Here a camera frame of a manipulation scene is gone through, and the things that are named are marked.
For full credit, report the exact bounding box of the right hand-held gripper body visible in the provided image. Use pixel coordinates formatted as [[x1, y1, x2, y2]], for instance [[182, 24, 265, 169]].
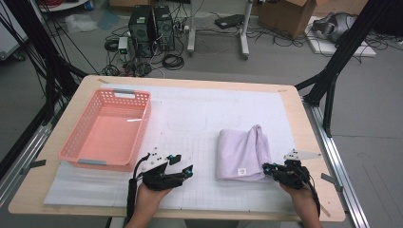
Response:
[[272, 148, 322, 191]]

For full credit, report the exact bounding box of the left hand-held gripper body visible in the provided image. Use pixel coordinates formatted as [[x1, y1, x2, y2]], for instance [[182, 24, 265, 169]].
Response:
[[140, 147, 187, 192]]

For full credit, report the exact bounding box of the purple printed towel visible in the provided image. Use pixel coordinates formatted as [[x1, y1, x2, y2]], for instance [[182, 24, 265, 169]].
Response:
[[216, 123, 274, 183]]

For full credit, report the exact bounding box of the person's left hand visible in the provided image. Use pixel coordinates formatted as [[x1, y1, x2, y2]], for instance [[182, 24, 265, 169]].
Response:
[[134, 182, 172, 220]]

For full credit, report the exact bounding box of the person's right hand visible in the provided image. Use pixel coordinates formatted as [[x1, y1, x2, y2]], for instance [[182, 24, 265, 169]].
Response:
[[279, 182, 317, 217]]

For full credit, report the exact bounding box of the pink plastic basket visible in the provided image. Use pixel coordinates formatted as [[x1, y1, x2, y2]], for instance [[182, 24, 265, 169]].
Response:
[[58, 88, 152, 173]]

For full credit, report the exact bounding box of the small white power unit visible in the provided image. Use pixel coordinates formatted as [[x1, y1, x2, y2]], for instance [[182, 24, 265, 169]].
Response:
[[117, 36, 129, 55]]

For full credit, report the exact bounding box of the black computer tower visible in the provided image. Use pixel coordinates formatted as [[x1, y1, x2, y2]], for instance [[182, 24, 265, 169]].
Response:
[[153, 5, 176, 51], [127, 4, 156, 58]]

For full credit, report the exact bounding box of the white-legged desk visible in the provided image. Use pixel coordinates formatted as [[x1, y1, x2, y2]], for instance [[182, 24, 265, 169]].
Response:
[[186, 0, 255, 61]]

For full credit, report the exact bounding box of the white foam board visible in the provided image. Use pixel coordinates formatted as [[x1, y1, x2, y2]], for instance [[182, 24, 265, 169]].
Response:
[[305, 15, 378, 58]]

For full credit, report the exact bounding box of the black flat device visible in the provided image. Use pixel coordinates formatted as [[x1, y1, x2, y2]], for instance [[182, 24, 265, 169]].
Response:
[[214, 13, 246, 29]]

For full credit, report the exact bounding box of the large open cardboard box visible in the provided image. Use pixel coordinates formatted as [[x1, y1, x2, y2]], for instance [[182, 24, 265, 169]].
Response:
[[258, 0, 317, 40]]

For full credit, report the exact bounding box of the grey moulded shell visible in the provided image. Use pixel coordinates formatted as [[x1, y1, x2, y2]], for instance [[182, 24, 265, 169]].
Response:
[[312, 11, 357, 44]]

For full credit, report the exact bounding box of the clear plastic bag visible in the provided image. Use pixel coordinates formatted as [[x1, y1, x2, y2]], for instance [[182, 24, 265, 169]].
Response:
[[65, 12, 98, 34]]

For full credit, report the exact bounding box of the white round table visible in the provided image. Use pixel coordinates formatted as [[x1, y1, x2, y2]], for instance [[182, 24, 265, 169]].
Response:
[[37, 0, 93, 13]]

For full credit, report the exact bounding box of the thin black cable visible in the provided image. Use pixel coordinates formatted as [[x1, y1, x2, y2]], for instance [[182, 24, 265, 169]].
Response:
[[302, 169, 321, 219]]

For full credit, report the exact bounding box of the grey metal bracket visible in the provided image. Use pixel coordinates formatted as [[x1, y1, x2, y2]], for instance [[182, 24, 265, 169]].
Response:
[[20, 159, 47, 175], [320, 172, 344, 193]]

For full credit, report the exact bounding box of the aluminium rail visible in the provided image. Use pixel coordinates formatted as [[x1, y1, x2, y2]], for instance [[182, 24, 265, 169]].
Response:
[[0, 104, 65, 207], [302, 98, 372, 228]]

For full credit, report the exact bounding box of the coiled black cable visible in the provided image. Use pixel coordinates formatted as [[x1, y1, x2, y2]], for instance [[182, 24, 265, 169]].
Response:
[[162, 53, 185, 71]]

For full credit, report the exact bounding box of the black metal frame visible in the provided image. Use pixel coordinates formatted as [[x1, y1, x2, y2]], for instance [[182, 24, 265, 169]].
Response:
[[0, 0, 88, 124], [294, 0, 403, 139]]

